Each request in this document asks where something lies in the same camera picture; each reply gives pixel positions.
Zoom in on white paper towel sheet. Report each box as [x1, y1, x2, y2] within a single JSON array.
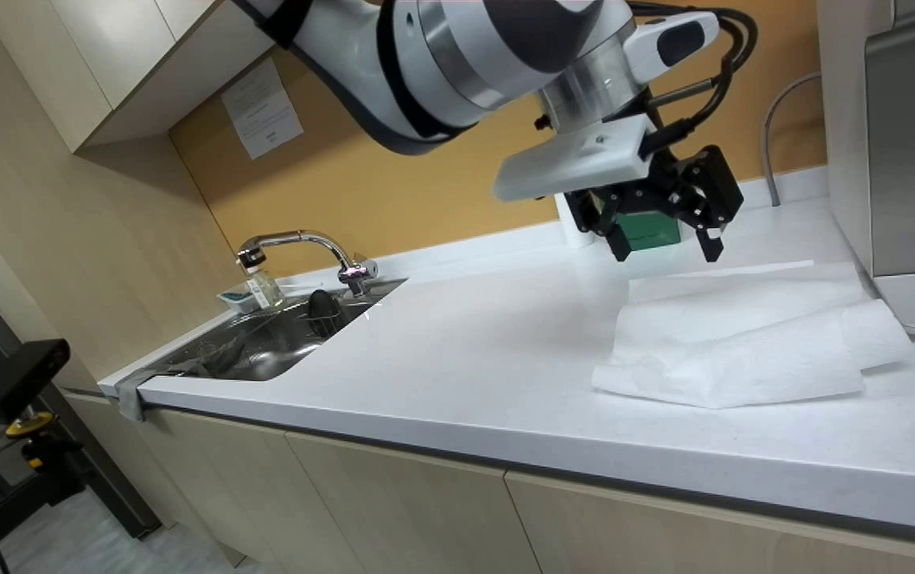
[[590, 259, 915, 412]]

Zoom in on small dark round object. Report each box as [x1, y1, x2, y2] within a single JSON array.
[[307, 288, 352, 325]]

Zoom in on clear soap bottle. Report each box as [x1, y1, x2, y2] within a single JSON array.
[[242, 265, 285, 313]]

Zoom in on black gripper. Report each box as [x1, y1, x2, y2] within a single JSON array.
[[563, 144, 748, 265]]

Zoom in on beige cabinet door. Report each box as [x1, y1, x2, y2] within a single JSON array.
[[499, 470, 915, 574], [142, 409, 362, 574], [283, 427, 545, 574], [64, 389, 252, 564]]

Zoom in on grey curved hose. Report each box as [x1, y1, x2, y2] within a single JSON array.
[[757, 70, 825, 211]]

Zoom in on green tissue box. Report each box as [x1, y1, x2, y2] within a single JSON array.
[[607, 208, 684, 256]]

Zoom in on yellow clamp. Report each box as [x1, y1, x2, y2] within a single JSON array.
[[3, 412, 57, 472]]

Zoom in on white paper notice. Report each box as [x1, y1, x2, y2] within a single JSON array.
[[216, 57, 307, 163]]

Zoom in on chrome sink faucet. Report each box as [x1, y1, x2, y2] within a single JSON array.
[[231, 227, 378, 300]]

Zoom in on silver white appliance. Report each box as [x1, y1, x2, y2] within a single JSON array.
[[817, 0, 915, 346]]

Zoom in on stainless steel sink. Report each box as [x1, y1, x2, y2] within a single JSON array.
[[129, 277, 408, 382]]

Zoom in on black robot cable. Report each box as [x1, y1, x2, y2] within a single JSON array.
[[625, 0, 760, 163]]

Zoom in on dark grey post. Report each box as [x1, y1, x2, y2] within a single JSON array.
[[0, 249, 166, 538]]

